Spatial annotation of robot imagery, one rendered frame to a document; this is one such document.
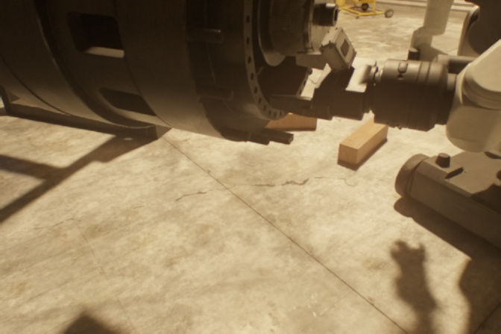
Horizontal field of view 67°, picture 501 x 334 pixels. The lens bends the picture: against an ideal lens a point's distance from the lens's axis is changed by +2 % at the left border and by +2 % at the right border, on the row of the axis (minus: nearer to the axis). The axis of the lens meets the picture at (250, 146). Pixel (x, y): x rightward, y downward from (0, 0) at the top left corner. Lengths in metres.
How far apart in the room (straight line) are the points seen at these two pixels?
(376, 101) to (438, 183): 1.08
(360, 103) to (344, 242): 0.99
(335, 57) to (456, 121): 0.17
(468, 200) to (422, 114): 1.04
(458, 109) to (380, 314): 0.87
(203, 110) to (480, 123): 0.38
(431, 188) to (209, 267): 0.88
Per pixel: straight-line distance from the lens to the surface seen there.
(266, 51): 0.70
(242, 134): 0.65
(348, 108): 0.51
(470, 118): 0.51
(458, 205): 1.55
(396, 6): 6.81
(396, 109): 0.50
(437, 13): 1.28
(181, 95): 0.60
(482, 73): 0.50
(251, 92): 0.60
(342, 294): 1.28
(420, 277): 1.40
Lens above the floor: 0.96
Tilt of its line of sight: 28 degrees down
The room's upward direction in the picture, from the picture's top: 1 degrees counter-clockwise
